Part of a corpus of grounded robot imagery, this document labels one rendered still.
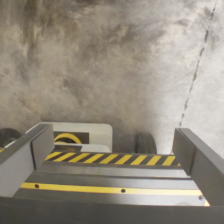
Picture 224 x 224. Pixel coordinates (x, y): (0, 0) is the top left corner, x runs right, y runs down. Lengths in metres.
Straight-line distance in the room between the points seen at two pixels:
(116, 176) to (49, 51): 0.46
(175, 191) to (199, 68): 0.42
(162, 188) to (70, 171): 0.17
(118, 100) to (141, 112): 0.09
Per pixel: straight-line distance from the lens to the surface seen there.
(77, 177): 0.31
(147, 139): 0.49
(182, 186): 0.33
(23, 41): 0.65
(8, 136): 0.63
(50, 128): 0.16
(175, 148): 0.17
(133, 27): 0.57
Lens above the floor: 0.56
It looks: 74 degrees down
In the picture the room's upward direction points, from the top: 172 degrees counter-clockwise
